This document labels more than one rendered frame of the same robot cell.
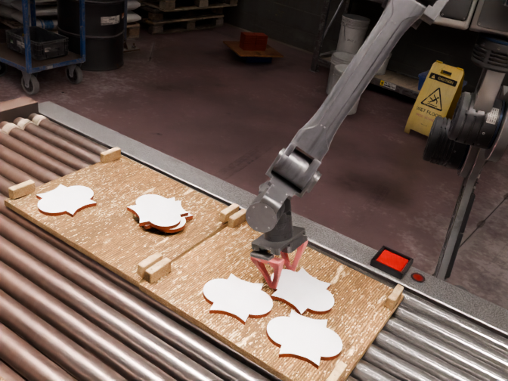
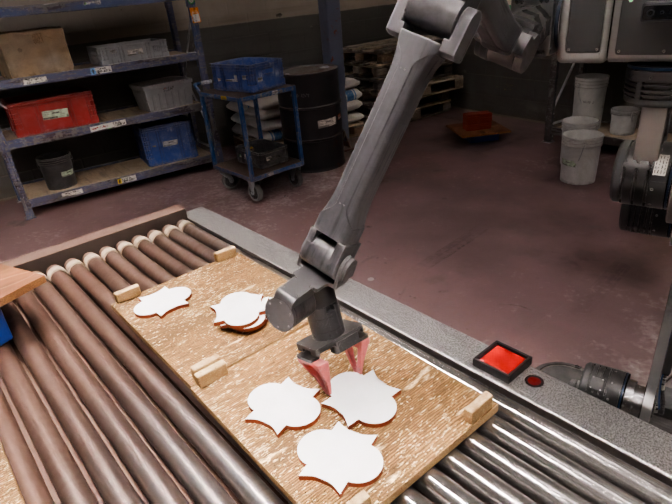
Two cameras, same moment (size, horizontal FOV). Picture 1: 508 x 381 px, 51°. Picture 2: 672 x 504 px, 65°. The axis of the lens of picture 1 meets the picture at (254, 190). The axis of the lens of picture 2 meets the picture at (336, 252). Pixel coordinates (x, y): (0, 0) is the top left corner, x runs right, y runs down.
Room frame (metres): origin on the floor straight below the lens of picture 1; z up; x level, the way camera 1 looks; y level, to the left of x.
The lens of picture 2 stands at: (0.20, -0.37, 1.57)
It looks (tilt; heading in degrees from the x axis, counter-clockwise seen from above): 27 degrees down; 23
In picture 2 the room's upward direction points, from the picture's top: 5 degrees counter-clockwise
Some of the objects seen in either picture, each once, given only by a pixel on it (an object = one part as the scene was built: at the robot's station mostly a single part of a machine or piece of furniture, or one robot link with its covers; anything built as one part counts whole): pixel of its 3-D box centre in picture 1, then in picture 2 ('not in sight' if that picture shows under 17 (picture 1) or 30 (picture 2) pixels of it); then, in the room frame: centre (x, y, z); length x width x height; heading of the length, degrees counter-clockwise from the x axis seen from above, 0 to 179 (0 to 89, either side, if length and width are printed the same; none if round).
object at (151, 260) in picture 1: (150, 264); (206, 367); (0.83, 0.18, 0.95); 0.06 x 0.02 x 0.03; 151
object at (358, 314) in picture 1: (276, 292); (336, 398); (0.84, -0.08, 0.93); 0.41 x 0.35 x 0.02; 60
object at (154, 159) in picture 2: not in sight; (165, 139); (4.42, 3.10, 0.32); 0.50 x 0.41 x 0.37; 141
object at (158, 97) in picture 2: not in sight; (163, 93); (4.45, 3.03, 0.76); 0.50 x 0.36 x 0.24; 151
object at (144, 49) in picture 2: not in sight; (128, 51); (4.27, 3.15, 1.16); 0.60 x 0.40 x 0.15; 148
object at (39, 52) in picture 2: not in sight; (31, 52); (3.69, 3.64, 1.26); 0.49 x 0.38 x 0.34; 151
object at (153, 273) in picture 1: (158, 270); (211, 373); (0.82, 0.16, 0.95); 0.06 x 0.02 x 0.03; 150
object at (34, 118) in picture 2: not in sight; (51, 111); (3.67, 3.61, 0.78); 0.66 x 0.45 x 0.28; 145
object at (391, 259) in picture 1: (391, 262); (502, 361); (1.02, -0.34, 0.92); 0.06 x 0.06 x 0.01; 61
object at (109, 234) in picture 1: (127, 209); (219, 308); (1.04, 0.28, 0.93); 0.41 x 0.35 x 0.02; 61
